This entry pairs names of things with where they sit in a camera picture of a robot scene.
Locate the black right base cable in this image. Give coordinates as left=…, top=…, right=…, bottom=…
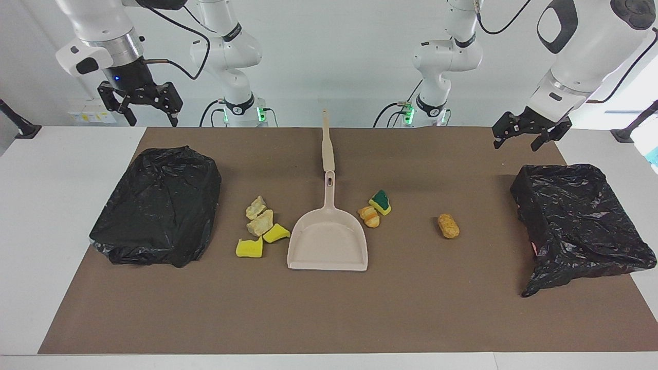
left=199, top=99, right=227, bottom=127

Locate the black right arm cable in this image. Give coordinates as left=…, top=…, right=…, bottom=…
left=135, top=0, right=211, bottom=81

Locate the yellow sponge wedge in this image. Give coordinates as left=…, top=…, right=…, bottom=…
left=262, top=223, right=291, bottom=244

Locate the black stand base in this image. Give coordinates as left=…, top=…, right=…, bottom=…
left=611, top=100, right=658, bottom=143
left=0, top=99, right=42, bottom=140

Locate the notched yellow sponge piece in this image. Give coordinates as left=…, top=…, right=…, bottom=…
left=235, top=236, right=264, bottom=258

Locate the large beige sponge chunk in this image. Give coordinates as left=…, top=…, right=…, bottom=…
left=246, top=209, right=274, bottom=237

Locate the brown table mat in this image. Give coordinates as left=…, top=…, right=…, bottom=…
left=39, top=127, right=658, bottom=355

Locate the black bag with loose corner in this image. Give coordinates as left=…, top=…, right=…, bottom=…
left=510, top=164, right=657, bottom=298

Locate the beige plastic dustpan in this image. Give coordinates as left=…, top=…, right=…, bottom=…
left=287, top=171, right=369, bottom=271

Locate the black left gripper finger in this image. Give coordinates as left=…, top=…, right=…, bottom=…
left=531, top=117, right=572, bottom=152
left=492, top=112, right=520, bottom=150

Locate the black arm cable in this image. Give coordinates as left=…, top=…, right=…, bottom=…
left=135, top=0, right=211, bottom=81
left=476, top=0, right=658, bottom=103

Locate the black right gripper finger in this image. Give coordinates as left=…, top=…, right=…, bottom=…
left=98, top=82, right=137, bottom=126
left=154, top=82, right=184, bottom=127

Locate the small beige sponge chunk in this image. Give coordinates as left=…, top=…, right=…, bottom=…
left=246, top=195, right=267, bottom=220

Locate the orange bread piece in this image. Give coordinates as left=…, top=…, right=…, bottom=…
left=358, top=206, right=381, bottom=229

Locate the black bag covered bin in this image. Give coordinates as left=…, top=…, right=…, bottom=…
left=89, top=146, right=222, bottom=268

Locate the white wall socket box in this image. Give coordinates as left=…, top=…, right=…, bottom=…
left=67, top=105, right=117, bottom=124

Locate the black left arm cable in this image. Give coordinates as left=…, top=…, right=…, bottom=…
left=476, top=0, right=658, bottom=103

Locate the green and yellow sponge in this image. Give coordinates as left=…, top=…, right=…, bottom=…
left=368, top=190, right=392, bottom=216

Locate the black left base cable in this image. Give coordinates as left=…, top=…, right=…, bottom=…
left=373, top=80, right=425, bottom=128

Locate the brown oval bread roll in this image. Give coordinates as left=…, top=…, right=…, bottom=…
left=437, top=214, right=461, bottom=239

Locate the black base cable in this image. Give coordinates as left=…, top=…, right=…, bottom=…
left=373, top=80, right=425, bottom=128
left=199, top=99, right=227, bottom=127

